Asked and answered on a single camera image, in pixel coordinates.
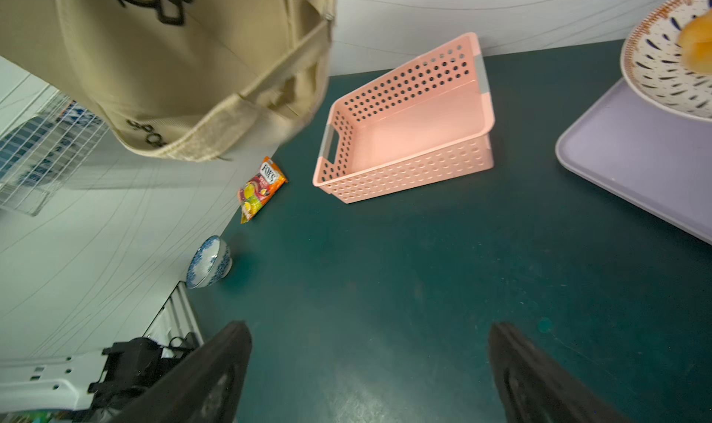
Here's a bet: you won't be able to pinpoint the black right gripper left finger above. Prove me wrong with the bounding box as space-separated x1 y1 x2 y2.
112 321 252 423

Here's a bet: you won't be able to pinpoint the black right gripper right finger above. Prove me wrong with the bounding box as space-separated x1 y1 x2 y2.
488 322 630 422

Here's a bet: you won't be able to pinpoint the beige baseball cap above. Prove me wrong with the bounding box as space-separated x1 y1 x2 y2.
1 0 337 163

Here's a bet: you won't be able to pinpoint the blue white porcelain bowl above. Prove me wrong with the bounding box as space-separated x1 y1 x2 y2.
185 236 233 289

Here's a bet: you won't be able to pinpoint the Fox's fruit candy bag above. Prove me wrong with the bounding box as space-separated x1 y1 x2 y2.
238 157 287 224

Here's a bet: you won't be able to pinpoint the lavender plastic tray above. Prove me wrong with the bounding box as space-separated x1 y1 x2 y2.
556 80 711 242

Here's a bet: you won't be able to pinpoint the pink perforated plastic basket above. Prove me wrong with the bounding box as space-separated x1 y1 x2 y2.
313 33 495 203

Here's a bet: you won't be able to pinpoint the patterned ceramic plate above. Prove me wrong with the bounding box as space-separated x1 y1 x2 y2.
620 0 711 124

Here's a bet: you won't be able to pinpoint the orange fruit pieces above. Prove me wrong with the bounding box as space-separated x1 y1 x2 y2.
678 11 711 75

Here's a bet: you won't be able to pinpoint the white wire wall basket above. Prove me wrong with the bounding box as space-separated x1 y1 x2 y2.
1 91 109 216

